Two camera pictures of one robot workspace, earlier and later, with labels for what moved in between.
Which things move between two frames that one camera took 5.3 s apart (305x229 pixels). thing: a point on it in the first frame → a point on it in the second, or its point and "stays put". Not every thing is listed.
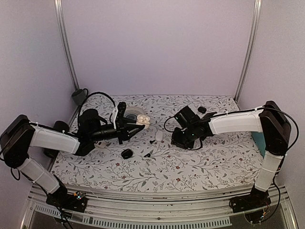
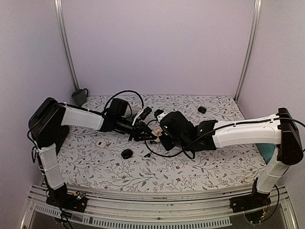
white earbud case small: x=100 y=144 stays put
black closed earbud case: x=202 y=109 stays put
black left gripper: x=123 y=129 → x=137 y=129
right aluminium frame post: x=255 y=25 stays put
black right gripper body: x=185 y=140 → x=167 y=146
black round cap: x=127 y=153 stays put
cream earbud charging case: x=143 y=120 → x=157 y=132
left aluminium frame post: x=64 y=33 stays put
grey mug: x=79 y=95 stays put
